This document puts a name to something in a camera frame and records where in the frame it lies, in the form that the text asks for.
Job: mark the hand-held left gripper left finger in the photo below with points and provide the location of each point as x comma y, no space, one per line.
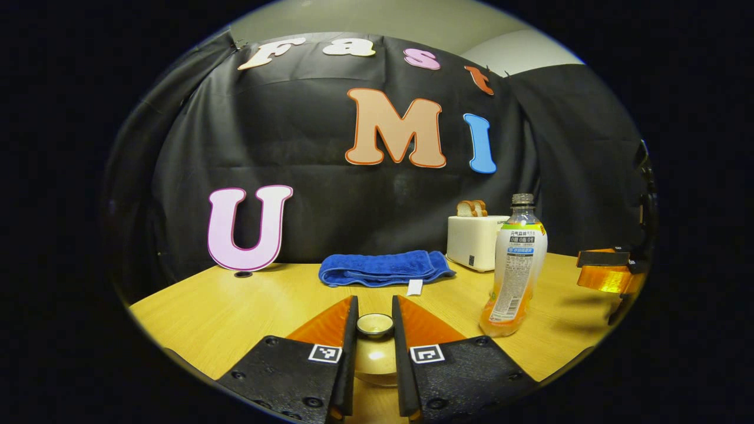
347,365

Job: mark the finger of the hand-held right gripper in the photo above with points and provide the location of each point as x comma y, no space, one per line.
609,280
601,258

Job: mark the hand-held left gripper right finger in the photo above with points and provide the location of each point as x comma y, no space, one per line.
403,365

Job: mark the beige teacup lid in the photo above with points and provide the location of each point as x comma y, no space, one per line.
374,325

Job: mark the labelled plastic water bottle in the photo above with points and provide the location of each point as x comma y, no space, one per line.
518,265

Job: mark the blue towel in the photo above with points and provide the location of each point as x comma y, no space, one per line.
383,268

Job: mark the toast bread slice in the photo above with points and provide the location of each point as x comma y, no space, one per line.
465,208
480,207

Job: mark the white toaster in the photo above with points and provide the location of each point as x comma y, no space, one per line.
471,241

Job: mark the black backdrop cloth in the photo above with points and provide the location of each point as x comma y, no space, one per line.
330,206

